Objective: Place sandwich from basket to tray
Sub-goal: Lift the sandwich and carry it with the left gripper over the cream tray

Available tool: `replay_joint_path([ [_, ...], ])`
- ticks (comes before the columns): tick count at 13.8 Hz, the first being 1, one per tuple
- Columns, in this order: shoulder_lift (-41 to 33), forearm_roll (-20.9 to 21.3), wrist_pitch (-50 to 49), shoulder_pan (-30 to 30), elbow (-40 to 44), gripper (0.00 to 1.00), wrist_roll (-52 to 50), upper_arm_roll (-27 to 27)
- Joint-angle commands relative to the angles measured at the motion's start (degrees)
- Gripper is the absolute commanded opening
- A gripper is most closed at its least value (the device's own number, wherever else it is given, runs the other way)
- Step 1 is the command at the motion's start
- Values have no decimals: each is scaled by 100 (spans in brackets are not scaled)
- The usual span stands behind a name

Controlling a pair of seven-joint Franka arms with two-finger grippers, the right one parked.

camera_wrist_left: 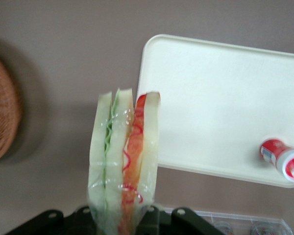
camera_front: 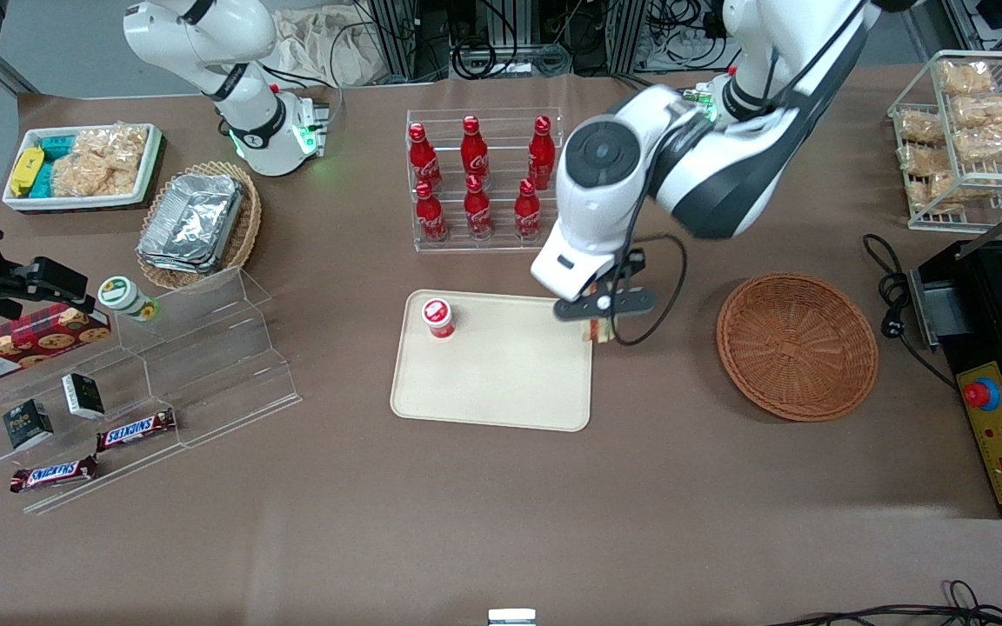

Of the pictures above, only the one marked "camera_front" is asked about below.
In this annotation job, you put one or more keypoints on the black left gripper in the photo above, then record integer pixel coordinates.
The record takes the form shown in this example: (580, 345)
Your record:
(637, 265)

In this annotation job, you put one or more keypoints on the sandwich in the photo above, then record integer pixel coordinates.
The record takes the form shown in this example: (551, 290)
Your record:
(602, 332)

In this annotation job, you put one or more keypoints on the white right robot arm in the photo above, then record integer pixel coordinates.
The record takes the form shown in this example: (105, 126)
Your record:
(240, 52)

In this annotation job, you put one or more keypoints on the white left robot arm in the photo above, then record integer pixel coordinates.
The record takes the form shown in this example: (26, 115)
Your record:
(710, 174)

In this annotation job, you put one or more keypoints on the cream plastic tray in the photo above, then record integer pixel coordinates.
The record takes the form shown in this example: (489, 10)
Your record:
(501, 382)

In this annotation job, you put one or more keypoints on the round brown wicker basket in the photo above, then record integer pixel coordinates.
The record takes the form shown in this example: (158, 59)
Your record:
(797, 348)

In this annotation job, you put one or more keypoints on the oval tan wicker basket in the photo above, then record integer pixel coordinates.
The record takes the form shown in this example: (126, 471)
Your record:
(244, 235)

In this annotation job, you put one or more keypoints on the red tartan cookie box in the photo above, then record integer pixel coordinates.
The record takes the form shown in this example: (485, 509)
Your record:
(31, 343)

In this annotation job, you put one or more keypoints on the teal snack packet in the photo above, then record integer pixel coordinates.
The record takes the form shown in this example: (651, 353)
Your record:
(42, 181)
(56, 146)

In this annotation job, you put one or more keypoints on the yellow snack packet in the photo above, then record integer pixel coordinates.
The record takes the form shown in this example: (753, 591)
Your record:
(27, 169)

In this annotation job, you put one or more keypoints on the red cola bottle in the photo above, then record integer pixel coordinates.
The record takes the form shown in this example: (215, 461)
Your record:
(430, 217)
(474, 148)
(478, 211)
(541, 152)
(424, 156)
(528, 216)

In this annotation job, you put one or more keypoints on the clear acrylic bottle rack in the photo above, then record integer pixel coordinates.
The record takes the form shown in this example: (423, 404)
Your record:
(488, 245)

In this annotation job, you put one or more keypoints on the clear bag of fried snacks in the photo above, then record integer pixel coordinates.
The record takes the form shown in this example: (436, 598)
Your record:
(88, 178)
(920, 158)
(988, 142)
(984, 109)
(920, 126)
(966, 76)
(114, 146)
(931, 191)

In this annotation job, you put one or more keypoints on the green and white yoghurt cup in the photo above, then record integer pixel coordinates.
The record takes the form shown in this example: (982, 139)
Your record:
(125, 297)

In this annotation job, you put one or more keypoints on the red and white cup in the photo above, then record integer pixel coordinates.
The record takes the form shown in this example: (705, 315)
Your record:
(438, 317)

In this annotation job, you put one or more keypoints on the small black box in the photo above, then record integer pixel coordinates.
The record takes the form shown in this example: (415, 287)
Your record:
(28, 426)
(83, 396)

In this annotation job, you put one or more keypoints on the white rectangular bin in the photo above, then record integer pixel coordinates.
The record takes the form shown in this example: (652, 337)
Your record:
(149, 165)

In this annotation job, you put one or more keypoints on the brown Snickers bar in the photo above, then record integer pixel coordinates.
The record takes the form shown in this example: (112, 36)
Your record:
(53, 474)
(136, 430)

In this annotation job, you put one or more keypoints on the stack of foil containers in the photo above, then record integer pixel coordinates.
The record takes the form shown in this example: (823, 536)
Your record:
(192, 222)

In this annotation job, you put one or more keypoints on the clear acrylic step display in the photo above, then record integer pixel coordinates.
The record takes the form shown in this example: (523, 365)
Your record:
(223, 365)

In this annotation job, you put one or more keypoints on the small white box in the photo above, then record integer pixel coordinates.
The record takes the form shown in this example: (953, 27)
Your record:
(511, 617)

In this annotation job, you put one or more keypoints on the black sealing machine yellow panel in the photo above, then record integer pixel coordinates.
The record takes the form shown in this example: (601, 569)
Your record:
(979, 304)

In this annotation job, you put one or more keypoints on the white crumpled cloth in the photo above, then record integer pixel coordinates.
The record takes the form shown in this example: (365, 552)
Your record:
(327, 48)

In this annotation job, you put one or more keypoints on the dark left wrist camera box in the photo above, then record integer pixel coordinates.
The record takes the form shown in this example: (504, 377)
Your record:
(584, 307)

